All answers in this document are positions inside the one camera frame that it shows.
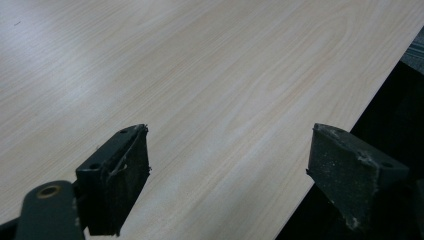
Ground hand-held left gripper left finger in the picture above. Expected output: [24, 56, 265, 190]
[75, 123, 152, 237]

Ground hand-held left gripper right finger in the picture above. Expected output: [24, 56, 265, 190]
[306, 122, 410, 232]

